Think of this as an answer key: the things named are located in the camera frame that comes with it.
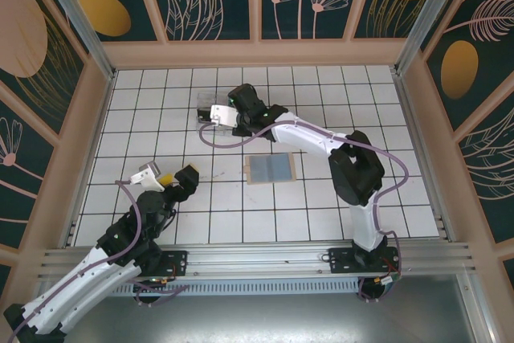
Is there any tan card holder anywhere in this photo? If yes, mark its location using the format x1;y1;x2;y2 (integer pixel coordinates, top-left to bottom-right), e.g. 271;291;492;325
243;152;299;186

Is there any clear acrylic card organizer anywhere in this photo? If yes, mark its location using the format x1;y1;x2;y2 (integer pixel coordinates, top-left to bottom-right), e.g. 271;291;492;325
195;92;242;139

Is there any grey metal sheet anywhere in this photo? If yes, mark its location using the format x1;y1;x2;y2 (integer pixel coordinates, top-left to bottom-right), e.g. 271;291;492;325
39;294;495;343

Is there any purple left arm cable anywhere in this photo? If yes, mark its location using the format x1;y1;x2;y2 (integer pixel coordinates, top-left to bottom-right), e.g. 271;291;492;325
7;179;192;342

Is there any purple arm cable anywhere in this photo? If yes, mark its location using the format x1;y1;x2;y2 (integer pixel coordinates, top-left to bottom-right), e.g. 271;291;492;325
199;120;410;304
7;179;192;342

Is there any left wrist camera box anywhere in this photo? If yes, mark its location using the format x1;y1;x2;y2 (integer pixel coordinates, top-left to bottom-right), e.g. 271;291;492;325
129;161;165;192

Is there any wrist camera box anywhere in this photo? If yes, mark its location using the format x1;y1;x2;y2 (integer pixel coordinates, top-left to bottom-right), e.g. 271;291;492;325
129;161;165;192
210;104;239;128

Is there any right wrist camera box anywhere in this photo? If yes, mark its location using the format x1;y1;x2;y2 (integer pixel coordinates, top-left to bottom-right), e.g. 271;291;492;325
210;104;239;128

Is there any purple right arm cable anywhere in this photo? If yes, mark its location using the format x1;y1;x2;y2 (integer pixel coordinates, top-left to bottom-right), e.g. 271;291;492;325
199;120;410;304

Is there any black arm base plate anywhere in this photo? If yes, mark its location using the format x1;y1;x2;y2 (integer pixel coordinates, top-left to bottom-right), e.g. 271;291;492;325
328;247;402;276
132;249;190;278

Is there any aluminium front rail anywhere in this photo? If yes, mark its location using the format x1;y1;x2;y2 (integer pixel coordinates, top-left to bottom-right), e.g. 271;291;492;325
38;241;477;282

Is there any grey slotted cable duct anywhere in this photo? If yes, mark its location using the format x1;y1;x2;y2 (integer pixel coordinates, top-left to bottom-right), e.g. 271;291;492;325
112;278;362;298

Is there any aluminium corner post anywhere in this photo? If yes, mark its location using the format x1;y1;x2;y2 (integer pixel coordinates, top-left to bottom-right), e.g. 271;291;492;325
31;0;117;81
393;0;471;75

